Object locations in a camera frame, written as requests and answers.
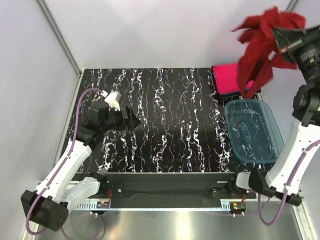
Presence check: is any red t shirt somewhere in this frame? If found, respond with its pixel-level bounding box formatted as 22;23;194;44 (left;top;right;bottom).
233;6;306;99

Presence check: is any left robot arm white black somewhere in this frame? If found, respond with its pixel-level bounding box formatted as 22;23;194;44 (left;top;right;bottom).
20;102;141;232

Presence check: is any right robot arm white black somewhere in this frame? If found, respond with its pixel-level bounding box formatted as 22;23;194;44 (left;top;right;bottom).
233;25;320;206

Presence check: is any folded dark t shirt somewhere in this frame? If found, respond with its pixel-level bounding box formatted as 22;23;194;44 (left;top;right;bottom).
211;65;262;102

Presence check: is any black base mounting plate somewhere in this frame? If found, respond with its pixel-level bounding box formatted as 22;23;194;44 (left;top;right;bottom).
74;172;257;210

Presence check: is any clear blue plastic bin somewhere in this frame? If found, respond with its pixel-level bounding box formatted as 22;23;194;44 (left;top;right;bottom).
224;98;285;164

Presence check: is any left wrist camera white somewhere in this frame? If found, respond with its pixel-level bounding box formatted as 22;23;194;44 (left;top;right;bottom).
101;90;122;111

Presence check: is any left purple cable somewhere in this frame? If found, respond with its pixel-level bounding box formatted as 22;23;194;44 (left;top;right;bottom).
26;88;107;237

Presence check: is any right aluminium frame post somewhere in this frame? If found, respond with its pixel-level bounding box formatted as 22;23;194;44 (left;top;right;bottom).
285;0;300;12

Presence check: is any aluminium frame post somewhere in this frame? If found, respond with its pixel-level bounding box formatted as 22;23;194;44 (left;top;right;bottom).
285;0;300;12
34;0;85;77

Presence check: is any white slotted cable duct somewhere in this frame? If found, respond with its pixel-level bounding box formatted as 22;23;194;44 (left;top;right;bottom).
75;198;240;212

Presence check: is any left aluminium frame post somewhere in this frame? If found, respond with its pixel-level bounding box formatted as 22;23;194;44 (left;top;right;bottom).
34;0;85;77

